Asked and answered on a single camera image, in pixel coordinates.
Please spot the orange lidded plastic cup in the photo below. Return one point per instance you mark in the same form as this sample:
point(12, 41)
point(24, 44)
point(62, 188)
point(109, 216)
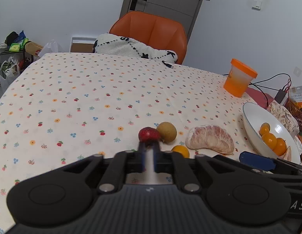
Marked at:
point(239, 78)

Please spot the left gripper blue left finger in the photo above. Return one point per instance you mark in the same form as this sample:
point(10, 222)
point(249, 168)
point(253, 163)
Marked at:
point(117, 168)

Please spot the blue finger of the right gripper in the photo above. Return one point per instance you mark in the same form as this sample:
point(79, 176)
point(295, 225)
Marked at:
point(257, 161)

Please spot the green yellow clutter pile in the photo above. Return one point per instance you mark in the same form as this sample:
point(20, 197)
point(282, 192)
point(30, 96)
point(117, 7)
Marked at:
point(16, 42)

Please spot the orange leather chair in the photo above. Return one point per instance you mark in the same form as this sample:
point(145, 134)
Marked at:
point(155, 31)

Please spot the floral tissue box cover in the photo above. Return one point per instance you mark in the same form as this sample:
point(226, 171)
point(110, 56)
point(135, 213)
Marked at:
point(285, 118)

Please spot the white plate with blue rim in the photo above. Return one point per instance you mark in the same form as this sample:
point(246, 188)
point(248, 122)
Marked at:
point(253, 117)

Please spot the cardboard box by wall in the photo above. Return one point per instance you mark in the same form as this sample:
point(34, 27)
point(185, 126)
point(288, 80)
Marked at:
point(81, 44)

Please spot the black power adapter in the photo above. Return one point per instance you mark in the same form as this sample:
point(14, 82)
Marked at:
point(281, 97)

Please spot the white plastic bag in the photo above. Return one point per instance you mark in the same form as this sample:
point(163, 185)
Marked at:
point(50, 47)

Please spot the orange plastic basket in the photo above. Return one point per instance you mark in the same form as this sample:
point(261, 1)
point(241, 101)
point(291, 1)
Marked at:
point(295, 111)

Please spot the peeled pomelo segment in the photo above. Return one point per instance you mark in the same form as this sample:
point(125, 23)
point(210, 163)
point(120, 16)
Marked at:
point(287, 155)
point(211, 137)

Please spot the small yellow kumquat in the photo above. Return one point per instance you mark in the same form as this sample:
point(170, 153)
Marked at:
point(182, 150)

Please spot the black metal rack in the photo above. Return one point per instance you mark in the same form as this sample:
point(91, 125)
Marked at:
point(12, 64)

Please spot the large orange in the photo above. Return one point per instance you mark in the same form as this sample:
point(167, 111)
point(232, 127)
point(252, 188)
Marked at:
point(281, 147)

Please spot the orange tangerine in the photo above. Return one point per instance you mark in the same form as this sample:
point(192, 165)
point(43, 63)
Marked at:
point(270, 140)

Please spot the snack packet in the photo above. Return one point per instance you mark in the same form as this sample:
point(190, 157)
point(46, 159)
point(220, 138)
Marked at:
point(296, 95)

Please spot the white black fuzzy blanket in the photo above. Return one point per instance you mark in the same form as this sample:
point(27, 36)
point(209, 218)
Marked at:
point(129, 47)

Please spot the brown longan fruit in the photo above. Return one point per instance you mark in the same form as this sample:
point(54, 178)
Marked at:
point(168, 132)

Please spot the white wall switch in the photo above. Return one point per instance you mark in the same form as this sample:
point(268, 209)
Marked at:
point(256, 5)

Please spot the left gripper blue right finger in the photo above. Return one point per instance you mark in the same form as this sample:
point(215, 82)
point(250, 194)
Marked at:
point(178, 167)

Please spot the red cartoon table mat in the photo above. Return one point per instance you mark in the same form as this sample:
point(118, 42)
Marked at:
point(261, 99)

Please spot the floral tablecloth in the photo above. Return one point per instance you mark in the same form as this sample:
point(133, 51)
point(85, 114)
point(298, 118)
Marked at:
point(68, 112)

